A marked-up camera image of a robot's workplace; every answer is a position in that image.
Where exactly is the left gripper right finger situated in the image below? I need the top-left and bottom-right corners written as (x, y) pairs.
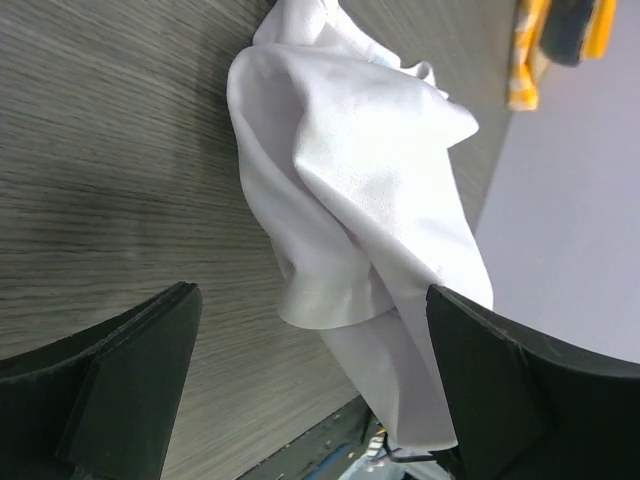
top-left (426, 286), bottom-right (639, 480)

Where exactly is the orange checked cloth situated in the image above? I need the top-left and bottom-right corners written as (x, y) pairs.
top-left (506, 0), bottom-right (617, 112)

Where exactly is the white t-shirt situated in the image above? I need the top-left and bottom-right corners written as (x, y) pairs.
top-left (227, 1), bottom-right (493, 450)

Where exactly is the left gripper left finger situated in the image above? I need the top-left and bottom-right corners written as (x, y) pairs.
top-left (1, 282), bottom-right (203, 480)

